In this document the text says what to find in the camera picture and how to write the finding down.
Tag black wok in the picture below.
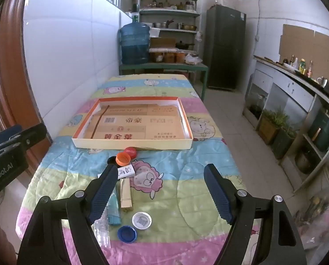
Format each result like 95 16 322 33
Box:
175 41 195 50

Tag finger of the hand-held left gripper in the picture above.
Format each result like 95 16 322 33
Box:
0 125 23 146
15 123 48 152

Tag printed cartoon blanket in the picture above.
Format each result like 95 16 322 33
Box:
15 73 260 265

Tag orange bottle cap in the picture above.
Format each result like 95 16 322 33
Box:
115 152 132 167

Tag dark water jug pump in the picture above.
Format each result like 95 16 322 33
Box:
131 3 141 23

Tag white plastic bag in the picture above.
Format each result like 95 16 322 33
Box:
185 54 203 65

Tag potted plant in green box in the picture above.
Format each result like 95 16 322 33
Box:
272 124 299 159

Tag green metal table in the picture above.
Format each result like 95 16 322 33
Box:
119 62 209 101

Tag clear plastic box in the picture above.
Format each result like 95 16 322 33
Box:
93 207 111 249

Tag dark green kitchen appliance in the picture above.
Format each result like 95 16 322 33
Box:
310 108 329 152

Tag flattened cardboard liner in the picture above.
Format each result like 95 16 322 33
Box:
83 103 187 141

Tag cardboard sheets on wall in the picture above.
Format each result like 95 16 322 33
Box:
278 23 329 69

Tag wall cable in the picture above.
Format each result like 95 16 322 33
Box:
255 0 263 36

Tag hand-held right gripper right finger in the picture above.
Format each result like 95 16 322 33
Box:
203 163 307 265

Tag white shelf rack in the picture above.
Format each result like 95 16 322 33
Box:
138 0 203 58

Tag white bottle cap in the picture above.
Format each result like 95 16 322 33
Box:
132 211 152 229

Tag long teal box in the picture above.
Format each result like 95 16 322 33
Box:
106 189 121 225

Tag blue bottle cap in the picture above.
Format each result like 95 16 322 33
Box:
117 225 137 243

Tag shallow white orange tray box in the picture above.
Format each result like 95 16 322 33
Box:
71 96 194 150

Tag brown wooden door frame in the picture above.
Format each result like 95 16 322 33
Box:
0 0 53 177

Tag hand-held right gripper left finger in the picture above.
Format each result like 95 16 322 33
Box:
17 164 119 265

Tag potted plant in yellow box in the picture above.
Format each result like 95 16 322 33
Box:
258 109 289 145

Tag dark green refrigerator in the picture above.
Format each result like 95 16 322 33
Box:
203 5 247 91

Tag large blue water jug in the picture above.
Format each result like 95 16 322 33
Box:
120 21 150 65

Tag row of small jars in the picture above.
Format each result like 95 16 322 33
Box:
141 0 196 11

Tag grey kitchen counter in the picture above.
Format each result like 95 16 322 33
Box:
243 55 329 191

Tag small white printed box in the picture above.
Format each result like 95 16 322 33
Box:
117 164 136 178

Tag brown cardboard box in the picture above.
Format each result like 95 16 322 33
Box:
150 37 176 49

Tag long gold box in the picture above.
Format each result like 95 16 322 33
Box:
120 177 133 211

